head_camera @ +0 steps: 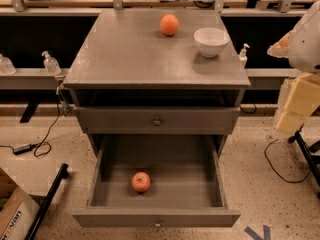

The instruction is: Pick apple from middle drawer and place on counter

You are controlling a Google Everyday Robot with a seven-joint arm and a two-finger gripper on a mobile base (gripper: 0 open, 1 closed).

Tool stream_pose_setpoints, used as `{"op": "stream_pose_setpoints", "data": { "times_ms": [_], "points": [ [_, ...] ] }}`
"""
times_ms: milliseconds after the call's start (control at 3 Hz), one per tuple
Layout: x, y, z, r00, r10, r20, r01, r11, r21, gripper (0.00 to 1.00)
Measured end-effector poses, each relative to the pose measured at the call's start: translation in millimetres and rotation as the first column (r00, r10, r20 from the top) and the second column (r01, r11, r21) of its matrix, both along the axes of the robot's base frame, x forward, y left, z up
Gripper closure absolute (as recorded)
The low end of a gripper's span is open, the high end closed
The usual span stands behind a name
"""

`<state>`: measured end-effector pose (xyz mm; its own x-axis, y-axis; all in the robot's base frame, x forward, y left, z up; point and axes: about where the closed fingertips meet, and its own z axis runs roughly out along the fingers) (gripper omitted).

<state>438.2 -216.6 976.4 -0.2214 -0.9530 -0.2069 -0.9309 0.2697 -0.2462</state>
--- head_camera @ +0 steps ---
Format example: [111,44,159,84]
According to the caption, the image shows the orange fruit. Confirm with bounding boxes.
[160,14,179,36]

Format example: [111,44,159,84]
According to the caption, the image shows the grey wooden drawer cabinet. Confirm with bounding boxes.
[64,9,250,151]

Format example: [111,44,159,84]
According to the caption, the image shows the cardboard box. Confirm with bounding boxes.
[0,168,40,240]

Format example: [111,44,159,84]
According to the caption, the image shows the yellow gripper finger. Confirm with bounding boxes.
[267,31,292,58]
[276,73,320,135]

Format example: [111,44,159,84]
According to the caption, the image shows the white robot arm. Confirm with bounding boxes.
[267,1,320,135]

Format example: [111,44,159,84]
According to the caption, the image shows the black metal bar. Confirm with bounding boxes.
[24,163,69,240]

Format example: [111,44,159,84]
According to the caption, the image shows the red apple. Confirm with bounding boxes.
[131,172,151,193]

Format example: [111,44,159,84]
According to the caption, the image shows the black floor cable right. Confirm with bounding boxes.
[263,138,313,185]

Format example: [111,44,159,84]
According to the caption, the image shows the white pump bottle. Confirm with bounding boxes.
[239,43,250,68]

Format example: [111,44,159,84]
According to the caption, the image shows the blue tape mark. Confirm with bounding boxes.
[244,224,272,240]

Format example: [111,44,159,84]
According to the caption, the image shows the black adapter cable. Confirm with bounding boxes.
[0,93,63,158]

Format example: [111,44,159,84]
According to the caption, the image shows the closed grey top drawer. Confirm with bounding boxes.
[74,107,240,135]

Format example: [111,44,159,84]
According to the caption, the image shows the clear sanitizer pump bottle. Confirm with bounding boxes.
[42,51,61,75]

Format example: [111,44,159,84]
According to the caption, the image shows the black power adapter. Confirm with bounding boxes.
[13,144,32,155]

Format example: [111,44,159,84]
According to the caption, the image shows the open grey middle drawer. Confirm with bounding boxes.
[72,135,240,227]

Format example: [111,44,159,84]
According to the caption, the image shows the white ceramic bowl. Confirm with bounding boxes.
[194,28,230,58]

